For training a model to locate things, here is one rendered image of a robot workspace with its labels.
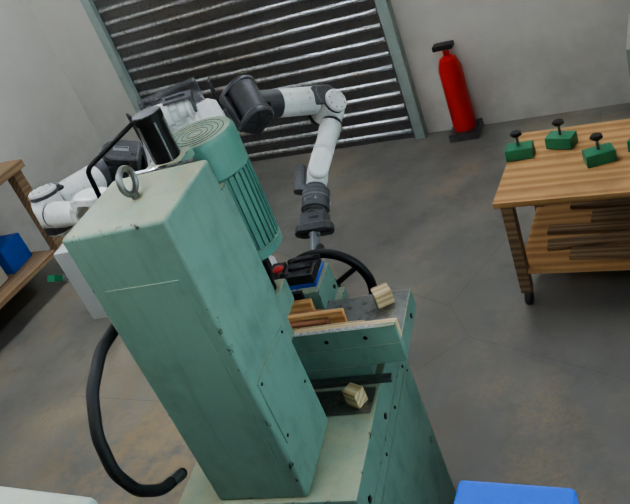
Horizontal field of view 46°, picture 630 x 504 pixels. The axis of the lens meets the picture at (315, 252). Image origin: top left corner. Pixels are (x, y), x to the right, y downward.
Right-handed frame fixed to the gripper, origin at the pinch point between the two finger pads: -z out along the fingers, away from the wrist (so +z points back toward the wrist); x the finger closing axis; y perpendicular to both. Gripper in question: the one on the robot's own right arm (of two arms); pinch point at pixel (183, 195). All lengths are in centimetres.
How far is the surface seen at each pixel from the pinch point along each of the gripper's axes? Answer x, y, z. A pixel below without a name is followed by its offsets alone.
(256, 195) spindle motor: -7.4, 5.0, -22.7
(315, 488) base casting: -4, 70, -26
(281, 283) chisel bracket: 12.3, 24.0, -17.1
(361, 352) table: 18, 43, -33
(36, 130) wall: 266, -125, 276
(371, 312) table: 27, 34, -34
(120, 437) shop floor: 122, 76, 120
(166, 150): -30.9, -2.8, -15.9
